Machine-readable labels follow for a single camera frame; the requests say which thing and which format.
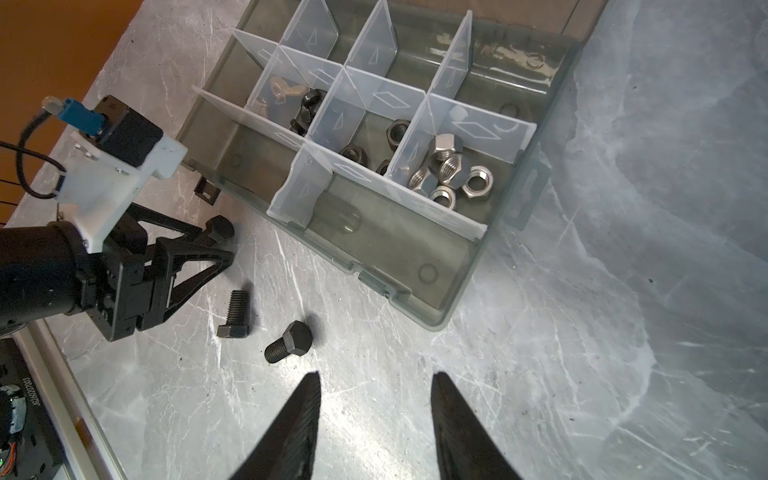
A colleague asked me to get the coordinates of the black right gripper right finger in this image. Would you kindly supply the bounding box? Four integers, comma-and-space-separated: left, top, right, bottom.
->
430, 372, 521, 480

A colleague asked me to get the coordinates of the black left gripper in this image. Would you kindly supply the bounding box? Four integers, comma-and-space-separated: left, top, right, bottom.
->
1, 203, 234, 341

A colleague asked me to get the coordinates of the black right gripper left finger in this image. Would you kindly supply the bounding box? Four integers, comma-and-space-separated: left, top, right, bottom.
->
230, 372, 321, 479

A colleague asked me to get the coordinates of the black hex bolt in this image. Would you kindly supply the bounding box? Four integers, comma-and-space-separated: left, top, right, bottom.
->
264, 321, 314, 364
216, 290, 249, 339
203, 215, 235, 245

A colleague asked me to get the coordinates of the brass wing nut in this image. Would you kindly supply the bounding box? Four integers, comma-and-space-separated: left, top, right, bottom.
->
269, 76, 309, 105

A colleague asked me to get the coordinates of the black hex nut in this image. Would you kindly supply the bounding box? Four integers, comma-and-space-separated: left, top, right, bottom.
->
339, 144, 369, 167
375, 159, 391, 175
386, 119, 410, 152

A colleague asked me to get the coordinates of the grey plastic organizer box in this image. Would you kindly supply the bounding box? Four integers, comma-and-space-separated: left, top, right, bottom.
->
179, 1, 584, 331

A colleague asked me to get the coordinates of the silver hex nut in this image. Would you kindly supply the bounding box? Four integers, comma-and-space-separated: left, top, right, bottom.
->
438, 153, 471, 190
462, 165, 494, 201

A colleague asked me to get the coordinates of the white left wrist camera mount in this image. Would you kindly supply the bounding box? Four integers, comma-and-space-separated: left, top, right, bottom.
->
42, 95, 188, 254

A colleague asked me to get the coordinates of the aluminium front rail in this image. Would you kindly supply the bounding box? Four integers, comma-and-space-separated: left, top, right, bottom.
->
12, 320, 126, 479

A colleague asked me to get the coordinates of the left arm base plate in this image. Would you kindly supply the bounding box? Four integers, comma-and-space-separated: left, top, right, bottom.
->
1, 338, 64, 480

